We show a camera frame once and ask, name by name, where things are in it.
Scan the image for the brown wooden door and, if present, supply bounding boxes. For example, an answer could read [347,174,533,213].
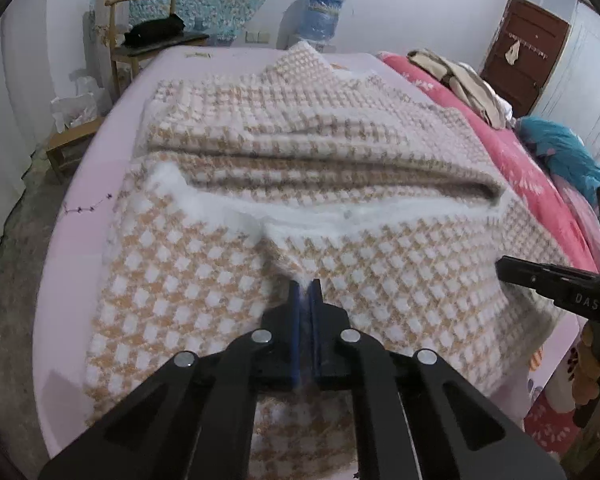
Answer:
[480,0,571,118]

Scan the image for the white plastic bag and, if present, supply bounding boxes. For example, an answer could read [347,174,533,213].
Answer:
[50,75,112,133]

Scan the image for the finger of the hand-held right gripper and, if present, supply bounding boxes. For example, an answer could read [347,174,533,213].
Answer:
[496,256,600,306]

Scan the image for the beige clothes pile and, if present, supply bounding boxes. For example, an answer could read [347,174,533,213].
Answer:
[407,49,513,128]

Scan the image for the wooden chair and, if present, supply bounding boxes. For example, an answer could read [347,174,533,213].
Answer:
[95,0,211,101]

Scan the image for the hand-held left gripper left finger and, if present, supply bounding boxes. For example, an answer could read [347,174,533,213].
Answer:
[37,279,301,480]

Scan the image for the beige checked fuzzy coat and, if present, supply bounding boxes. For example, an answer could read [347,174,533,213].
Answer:
[82,42,581,468]

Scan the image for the bed with pink sheet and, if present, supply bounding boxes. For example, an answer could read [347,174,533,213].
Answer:
[32,47,581,461]

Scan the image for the white curtain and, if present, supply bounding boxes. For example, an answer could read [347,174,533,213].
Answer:
[0,10,36,301]

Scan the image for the teal floral hanging cloth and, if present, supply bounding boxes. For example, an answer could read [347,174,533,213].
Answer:
[90,0,301,41]

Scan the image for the red floral blanket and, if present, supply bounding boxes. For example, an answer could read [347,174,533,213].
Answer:
[377,51,600,276]

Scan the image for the small wooden stool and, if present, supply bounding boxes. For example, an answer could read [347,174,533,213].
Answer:
[46,116,106,183]

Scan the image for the white water dispenser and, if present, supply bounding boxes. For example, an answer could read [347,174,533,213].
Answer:
[287,35,338,53]

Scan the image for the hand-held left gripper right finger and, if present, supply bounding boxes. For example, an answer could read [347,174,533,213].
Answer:
[307,278,566,480]

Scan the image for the black bag on chair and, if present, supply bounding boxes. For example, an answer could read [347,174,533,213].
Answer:
[124,14,186,47]

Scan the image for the blue water bottle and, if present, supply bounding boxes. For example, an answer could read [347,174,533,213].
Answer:
[300,0,345,43]

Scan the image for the teal blue cloth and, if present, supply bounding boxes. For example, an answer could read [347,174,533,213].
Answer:
[517,116,600,206]

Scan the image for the person's right hand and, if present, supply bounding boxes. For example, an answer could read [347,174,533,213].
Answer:
[572,322,600,411]

